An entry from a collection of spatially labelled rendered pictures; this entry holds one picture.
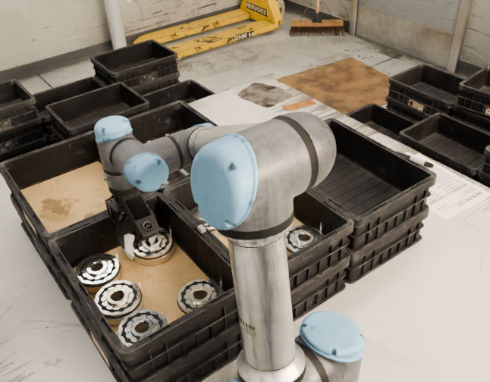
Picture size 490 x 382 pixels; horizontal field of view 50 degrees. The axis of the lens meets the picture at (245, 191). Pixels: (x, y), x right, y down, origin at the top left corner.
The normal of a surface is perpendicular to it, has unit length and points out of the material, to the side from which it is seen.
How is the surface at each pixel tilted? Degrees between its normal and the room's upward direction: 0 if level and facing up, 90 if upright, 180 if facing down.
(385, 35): 90
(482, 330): 0
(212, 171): 81
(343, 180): 0
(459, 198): 0
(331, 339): 11
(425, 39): 90
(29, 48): 90
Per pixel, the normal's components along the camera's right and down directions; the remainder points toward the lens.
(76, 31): 0.61, 0.47
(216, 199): -0.79, 0.23
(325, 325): 0.08, -0.87
